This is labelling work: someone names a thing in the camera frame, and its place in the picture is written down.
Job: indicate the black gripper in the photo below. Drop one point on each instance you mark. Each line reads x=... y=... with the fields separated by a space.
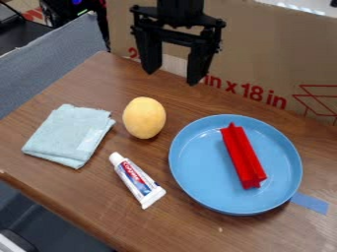
x=178 y=22

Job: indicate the red star-shaped bar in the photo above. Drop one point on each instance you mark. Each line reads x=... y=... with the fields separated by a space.
x=246 y=163

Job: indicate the blue plate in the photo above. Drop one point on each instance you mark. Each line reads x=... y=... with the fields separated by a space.
x=203 y=171

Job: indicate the yellow round fruit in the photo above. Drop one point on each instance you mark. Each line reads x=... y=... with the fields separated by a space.
x=145 y=117

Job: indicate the brown cardboard box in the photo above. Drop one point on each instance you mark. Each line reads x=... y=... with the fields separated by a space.
x=277 y=57

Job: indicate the black device in background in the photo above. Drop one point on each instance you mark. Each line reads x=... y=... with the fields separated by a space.
x=62 y=11

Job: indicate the grey fabric partition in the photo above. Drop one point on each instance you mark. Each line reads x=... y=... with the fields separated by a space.
x=34 y=66

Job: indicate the light blue folded cloth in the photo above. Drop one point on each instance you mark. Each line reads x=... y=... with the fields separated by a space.
x=70 y=135

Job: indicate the white toothpaste tube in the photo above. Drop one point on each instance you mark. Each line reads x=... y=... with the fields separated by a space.
x=142 y=186

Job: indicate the blue tape strip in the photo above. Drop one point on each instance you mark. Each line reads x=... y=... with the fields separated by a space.
x=310 y=203

